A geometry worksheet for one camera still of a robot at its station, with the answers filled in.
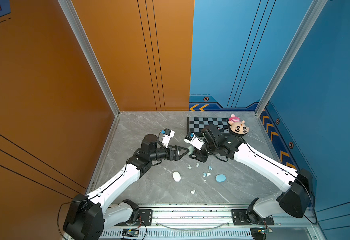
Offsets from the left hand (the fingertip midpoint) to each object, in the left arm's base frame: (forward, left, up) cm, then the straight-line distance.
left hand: (185, 150), depth 73 cm
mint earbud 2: (+3, -9, -21) cm, 23 cm away
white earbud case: (-6, +4, -20) cm, 22 cm away
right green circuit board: (-30, -38, -22) cm, 53 cm away
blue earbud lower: (-4, -12, -21) cm, 25 cm away
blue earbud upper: (0, -16, -21) cm, 26 cm away
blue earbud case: (-6, -21, -20) cm, 30 cm away
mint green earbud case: (-1, -3, +3) cm, 4 cm away
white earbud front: (-14, -5, -21) cm, 26 cm away
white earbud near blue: (-4, -15, -21) cm, 26 cm away
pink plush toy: (+27, -36, -13) cm, 47 cm away
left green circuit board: (-32, +26, -25) cm, 48 cm away
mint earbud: (0, -3, -21) cm, 21 cm away
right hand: (+1, -3, -3) cm, 5 cm away
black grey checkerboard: (+33, -9, -19) cm, 39 cm away
